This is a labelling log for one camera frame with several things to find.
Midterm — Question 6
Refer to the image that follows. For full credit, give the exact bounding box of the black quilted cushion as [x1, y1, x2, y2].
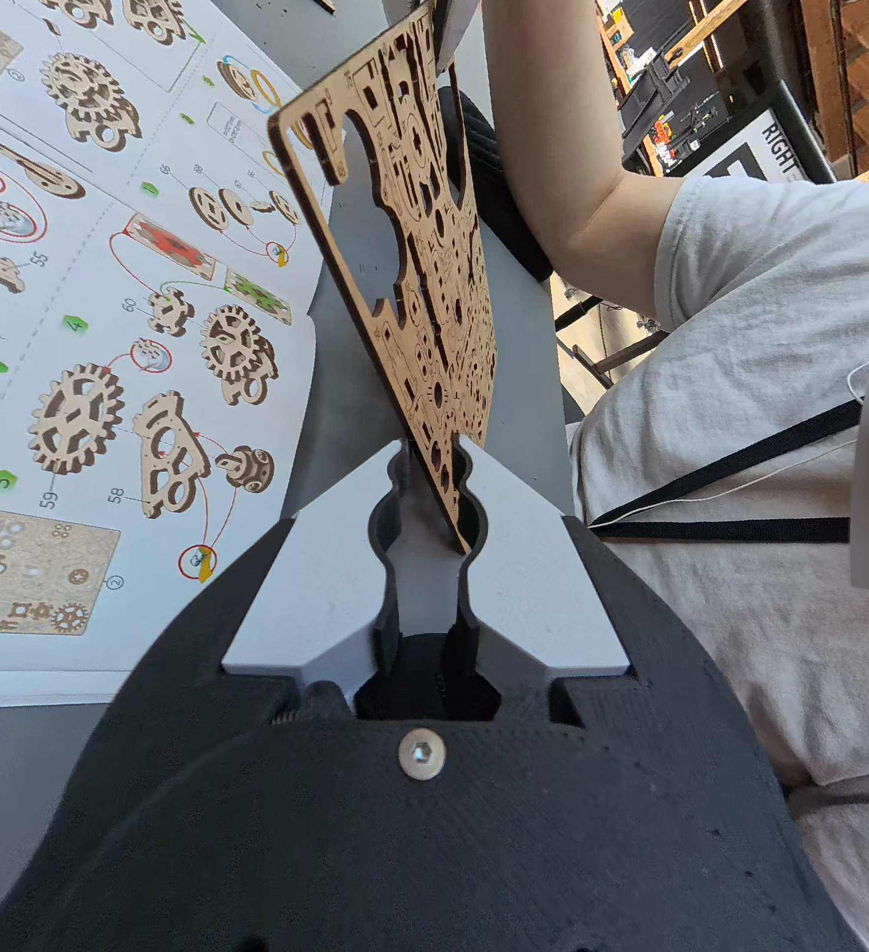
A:
[438, 85, 554, 282]

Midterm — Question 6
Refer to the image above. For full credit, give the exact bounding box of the black storage shelving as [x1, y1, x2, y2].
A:
[598, 0, 777, 176]

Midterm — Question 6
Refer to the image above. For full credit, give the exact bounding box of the black framed marker sign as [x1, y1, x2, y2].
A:
[683, 82, 837, 183]

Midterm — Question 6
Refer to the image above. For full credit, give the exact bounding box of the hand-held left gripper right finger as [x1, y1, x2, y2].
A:
[445, 435, 632, 685]

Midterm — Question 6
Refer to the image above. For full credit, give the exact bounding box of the person's right forearm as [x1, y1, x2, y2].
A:
[481, 0, 688, 332]

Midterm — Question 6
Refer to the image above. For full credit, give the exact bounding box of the thin white cord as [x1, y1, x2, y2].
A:
[590, 363, 869, 531]

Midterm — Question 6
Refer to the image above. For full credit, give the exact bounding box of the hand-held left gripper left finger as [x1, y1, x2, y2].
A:
[222, 439, 409, 708]

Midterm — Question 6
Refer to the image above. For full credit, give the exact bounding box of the grey desk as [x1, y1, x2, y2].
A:
[0, 0, 580, 916]

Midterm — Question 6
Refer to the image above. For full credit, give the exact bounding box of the wooden puzzle parts sheet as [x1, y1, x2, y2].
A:
[267, 0, 498, 555]

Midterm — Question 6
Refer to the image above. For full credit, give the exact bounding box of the illustrated instruction booklet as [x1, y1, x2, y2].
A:
[0, 0, 331, 708]

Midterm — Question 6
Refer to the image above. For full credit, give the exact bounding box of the black strap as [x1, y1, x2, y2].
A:
[590, 402, 863, 544]

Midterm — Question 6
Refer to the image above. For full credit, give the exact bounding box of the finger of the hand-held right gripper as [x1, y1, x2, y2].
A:
[431, 0, 483, 73]

